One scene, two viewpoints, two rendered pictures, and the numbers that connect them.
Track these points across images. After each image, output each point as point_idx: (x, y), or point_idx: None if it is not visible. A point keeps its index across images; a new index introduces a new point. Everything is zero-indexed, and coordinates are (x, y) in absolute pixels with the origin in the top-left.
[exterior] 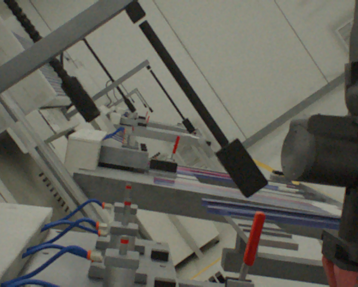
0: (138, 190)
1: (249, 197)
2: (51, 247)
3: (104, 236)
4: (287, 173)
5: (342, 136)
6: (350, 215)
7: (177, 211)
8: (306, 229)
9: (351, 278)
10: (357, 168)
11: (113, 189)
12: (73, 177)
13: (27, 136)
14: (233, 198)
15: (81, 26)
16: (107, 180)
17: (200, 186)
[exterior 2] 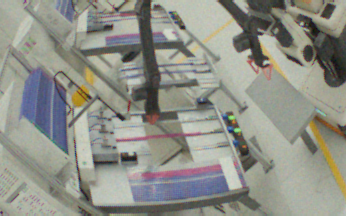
0: (100, 49)
1: (138, 39)
2: (92, 129)
3: (98, 116)
4: (132, 99)
5: (142, 91)
6: (147, 103)
7: (113, 52)
8: (159, 47)
9: (148, 116)
10: (146, 97)
11: (92, 51)
12: (80, 51)
13: (67, 46)
14: (132, 43)
15: (91, 103)
16: (90, 49)
17: (121, 37)
